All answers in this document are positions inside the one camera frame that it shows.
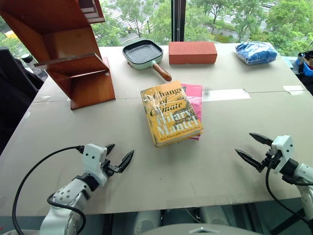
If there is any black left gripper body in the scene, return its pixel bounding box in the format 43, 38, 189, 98
101, 158, 118, 178

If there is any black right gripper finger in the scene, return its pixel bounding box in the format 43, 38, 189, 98
234, 148, 265, 173
248, 132, 275, 148

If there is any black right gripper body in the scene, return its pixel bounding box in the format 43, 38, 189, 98
262, 146, 282, 169

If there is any yellow Hilary Mantel book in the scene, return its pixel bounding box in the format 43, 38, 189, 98
140, 80, 204, 148

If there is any pink book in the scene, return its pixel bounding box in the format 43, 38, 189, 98
180, 83, 204, 142

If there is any wooden shelf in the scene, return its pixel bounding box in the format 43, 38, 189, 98
0, 0, 116, 111

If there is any long clear tape strip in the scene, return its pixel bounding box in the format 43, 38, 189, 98
201, 88, 252, 102

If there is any short clear tape strip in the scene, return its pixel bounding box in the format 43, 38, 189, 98
283, 85, 307, 96

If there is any grey rounded shape under table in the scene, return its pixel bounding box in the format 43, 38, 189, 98
200, 206, 231, 227
133, 210, 162, 235

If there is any dark bag with blue items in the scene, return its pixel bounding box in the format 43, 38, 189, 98
294, 50, 313, 96

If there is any grey robot torso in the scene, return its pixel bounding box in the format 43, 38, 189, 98
140, 223, 260, 235

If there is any blue plastic-wrapped bag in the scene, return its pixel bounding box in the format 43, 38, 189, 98
235, 41, 278, 66

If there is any black chair with dark cloth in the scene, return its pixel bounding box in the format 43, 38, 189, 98
0, 46, 45, 155

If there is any red brick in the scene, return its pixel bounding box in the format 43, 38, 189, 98
168, 41, 218, 65

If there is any black round cap bottle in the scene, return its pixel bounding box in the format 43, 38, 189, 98
20, 53, 34, 64

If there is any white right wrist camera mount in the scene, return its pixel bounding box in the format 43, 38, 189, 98
270, 135, 293, 175

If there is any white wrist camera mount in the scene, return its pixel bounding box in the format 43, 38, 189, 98
270, 135, 293, 175
82, 143, 109, 187

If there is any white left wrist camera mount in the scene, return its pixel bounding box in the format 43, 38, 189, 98
82, 143, 109, 187

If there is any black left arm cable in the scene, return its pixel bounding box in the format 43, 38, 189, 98
12, 145, 87, 235

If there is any mint square pan, wooden handle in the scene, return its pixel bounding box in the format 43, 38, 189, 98
122, 39, 173, 82

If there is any black window frame post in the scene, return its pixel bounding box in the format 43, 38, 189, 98
171, 0, 186, 43

